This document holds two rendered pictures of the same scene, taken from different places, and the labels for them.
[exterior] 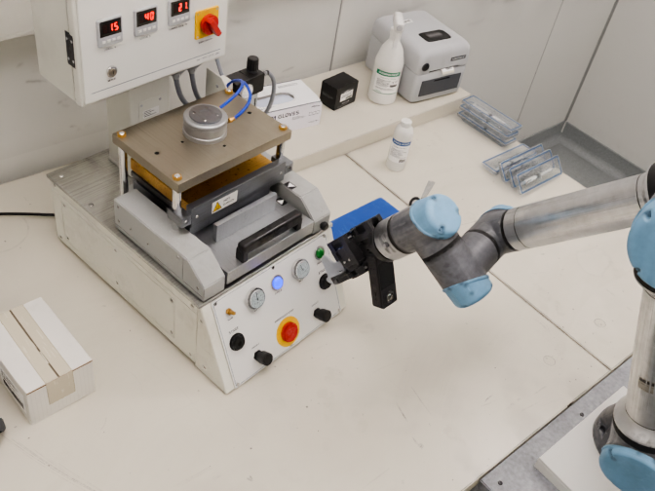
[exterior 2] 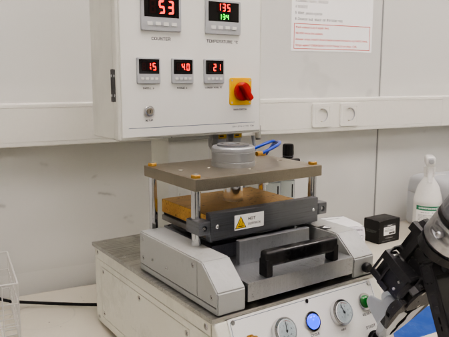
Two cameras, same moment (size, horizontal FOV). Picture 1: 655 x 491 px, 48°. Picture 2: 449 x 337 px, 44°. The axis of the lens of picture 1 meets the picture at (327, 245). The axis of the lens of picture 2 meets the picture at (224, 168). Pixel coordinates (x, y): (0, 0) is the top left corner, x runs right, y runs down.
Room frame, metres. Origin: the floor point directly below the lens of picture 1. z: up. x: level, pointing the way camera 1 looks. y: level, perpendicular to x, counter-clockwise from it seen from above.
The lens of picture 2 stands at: (0.16, -0.09, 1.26)
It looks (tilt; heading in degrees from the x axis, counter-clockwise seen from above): 9 degrees down; 21
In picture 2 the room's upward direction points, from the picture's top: straight up
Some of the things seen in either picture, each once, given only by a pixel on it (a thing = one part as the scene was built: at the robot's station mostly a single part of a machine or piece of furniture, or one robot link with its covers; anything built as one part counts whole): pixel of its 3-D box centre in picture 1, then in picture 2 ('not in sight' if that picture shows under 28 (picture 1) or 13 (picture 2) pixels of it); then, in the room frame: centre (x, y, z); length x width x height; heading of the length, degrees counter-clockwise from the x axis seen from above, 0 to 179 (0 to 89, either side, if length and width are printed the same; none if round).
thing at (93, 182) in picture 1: (190, 200); (222, 257); (1.12, 0.29, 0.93); 0.46 x 0.35 x 0.01; 55
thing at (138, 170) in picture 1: (207, 156); (236, 195); (1.10, 0.25, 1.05); 0.22 x 0.17 x 0.10; 145
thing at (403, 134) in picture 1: (401, 144); not in sight; (1.62, -0.13, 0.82); 0.05 x 0.05 x 0.14
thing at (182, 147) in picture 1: (201, 132); (232, 175); (1.13, 0.27, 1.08); 0.31 x 0.24 x 0.13; 145
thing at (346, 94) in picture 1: (338, 91); (381, 228); (1.81, 0.05, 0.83); 0.09 x 0.06 x 0.07; 145
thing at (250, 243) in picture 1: (270, 235); (300, 255); (0.99, 0.11, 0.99); 0.15 x 0.02 x 0.04; 145
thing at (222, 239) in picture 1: (218, 204); (248, 245); (1.07, 0.22, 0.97); 0.30 x 0.22 x 0.08; 55
